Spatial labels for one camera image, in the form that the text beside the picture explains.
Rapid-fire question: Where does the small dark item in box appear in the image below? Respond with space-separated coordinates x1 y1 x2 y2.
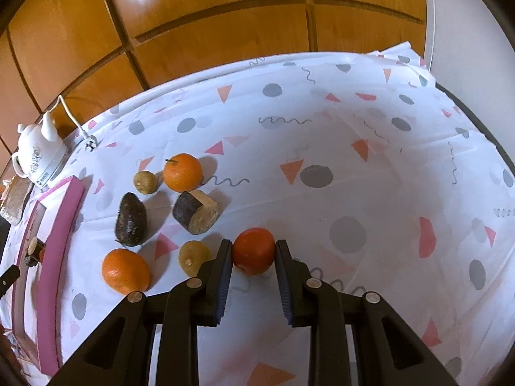
24 236 46 267

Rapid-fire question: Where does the patterned white tablecloth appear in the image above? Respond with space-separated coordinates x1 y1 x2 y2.
0 41 515 386

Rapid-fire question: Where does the small yellow-green fruit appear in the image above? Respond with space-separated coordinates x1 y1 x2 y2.
134 170 157 196
179 240 212 277

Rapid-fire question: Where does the pink box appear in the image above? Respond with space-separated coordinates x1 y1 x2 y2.
11 175 86 374

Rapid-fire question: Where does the red tomato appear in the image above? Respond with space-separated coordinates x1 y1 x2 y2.
232 227 276 276

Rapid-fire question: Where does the white power cord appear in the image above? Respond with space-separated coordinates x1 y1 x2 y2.
48 95 99 152

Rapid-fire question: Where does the brown woven item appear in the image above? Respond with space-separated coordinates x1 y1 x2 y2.
0 177 33 226

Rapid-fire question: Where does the cut wooden log piece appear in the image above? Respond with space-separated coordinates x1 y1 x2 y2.
173 190 221 234

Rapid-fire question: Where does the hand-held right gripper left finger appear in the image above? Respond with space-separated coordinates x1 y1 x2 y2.
48 239 234 386

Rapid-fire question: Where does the orange with stem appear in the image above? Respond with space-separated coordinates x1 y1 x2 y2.
163 153 203 193

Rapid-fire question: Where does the white electric kettle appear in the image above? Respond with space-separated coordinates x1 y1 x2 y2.
11 112 71 187

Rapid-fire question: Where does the dark purple avocado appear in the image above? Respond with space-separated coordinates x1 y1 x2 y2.
115 192 148 248

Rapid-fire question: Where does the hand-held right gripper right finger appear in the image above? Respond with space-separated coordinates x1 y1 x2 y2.
274 239 459 386

